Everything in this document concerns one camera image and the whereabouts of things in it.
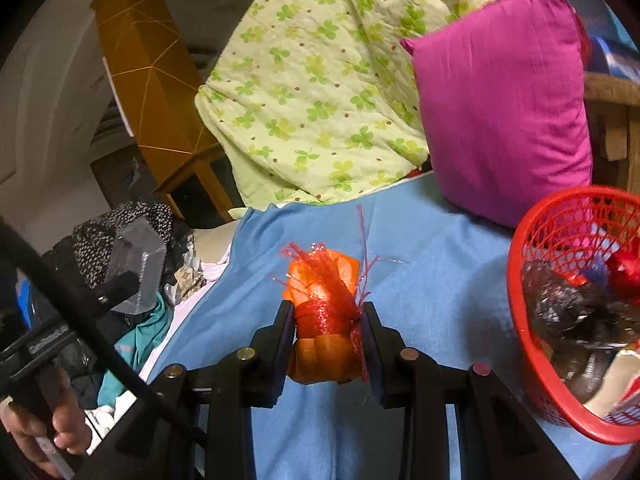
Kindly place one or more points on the person's left hand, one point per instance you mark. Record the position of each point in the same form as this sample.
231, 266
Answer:
70, 425

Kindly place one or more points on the red cushion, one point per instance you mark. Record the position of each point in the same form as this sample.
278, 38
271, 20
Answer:
584, 40

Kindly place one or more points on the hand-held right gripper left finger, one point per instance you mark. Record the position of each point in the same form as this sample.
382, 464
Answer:
285, 350

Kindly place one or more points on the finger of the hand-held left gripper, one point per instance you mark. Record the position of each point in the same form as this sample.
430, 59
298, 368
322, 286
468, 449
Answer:
135, 270

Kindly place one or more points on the black garment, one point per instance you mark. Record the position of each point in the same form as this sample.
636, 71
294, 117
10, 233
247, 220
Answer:
95, 360

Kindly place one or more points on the shiny red wrapper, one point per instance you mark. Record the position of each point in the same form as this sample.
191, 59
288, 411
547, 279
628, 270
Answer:
625, 272

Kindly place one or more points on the wooden stool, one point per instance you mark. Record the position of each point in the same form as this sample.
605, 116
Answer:
610, 95

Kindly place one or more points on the blue white tissue pack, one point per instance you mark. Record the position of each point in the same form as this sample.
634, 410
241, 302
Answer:
595, 276

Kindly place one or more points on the green floral quilt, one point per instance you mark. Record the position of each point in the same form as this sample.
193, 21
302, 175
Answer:
310, 85

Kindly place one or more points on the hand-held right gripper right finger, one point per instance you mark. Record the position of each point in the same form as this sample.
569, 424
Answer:
374, 360

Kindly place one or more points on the clear plastic wrapper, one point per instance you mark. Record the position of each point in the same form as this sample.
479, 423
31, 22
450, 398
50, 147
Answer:
580, 375

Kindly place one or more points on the teal cloth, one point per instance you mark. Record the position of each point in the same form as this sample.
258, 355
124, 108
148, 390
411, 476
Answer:
142, 335

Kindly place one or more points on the magenta pillow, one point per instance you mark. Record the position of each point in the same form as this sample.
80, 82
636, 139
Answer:
500, 110

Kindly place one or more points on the orange wooden cabinet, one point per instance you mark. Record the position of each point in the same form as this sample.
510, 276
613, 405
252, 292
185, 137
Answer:
145, 60

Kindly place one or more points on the red plastic mesh basket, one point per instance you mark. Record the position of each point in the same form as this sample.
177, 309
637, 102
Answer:
515, 280

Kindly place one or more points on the black dotted cloth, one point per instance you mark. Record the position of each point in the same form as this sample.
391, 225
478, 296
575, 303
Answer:
100, 240

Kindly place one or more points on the black grey crinkled wrapper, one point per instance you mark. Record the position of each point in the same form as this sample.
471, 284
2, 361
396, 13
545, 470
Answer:
560, 305

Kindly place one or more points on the cream yellow carton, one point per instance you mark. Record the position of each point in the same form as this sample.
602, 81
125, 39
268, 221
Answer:
617, 375

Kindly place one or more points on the red cloth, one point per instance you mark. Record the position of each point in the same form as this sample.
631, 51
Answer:
417, 173

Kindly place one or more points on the orange bag with red mesh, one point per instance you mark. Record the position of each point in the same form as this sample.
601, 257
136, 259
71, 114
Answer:
310, 280

